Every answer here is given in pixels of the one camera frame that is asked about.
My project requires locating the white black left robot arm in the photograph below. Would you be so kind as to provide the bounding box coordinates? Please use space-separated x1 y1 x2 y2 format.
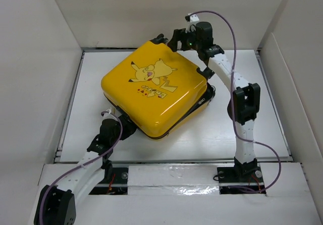
34 29 213 224

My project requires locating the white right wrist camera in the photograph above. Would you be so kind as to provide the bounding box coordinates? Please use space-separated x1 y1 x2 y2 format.
185 13 200 33

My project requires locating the yellow hard-shell suitcase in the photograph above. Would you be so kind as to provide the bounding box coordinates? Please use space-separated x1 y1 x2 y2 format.
101 34 215 140

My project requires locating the aluminium mounting rail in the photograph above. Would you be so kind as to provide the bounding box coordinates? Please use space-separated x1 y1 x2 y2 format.
83 160 293 188

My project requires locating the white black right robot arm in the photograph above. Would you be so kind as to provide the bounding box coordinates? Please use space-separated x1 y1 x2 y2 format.
168 22 260 183

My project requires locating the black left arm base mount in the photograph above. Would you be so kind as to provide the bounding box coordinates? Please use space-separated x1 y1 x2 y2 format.
89 160 129 195

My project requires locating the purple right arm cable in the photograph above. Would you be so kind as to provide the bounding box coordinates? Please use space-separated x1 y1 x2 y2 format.
191 10 281 193

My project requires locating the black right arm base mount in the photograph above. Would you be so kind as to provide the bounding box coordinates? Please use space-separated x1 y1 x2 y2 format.
213 158 266 195

